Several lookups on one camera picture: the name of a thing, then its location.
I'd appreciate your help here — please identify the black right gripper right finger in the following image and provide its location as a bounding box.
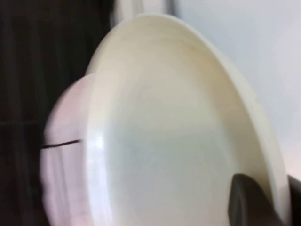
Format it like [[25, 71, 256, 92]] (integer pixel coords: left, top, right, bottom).
[[286, 175, 301, 226]]

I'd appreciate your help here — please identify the white round plate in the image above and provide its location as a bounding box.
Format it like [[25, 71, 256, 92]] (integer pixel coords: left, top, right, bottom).
[[86, 14, 289, 226]]

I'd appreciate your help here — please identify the pink round plate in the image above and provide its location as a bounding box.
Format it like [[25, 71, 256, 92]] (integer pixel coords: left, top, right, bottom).
[[39, 74, 95, 226]]

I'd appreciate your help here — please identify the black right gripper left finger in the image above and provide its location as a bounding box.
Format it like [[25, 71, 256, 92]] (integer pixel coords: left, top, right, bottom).
[[227, 174, 283, 226]]

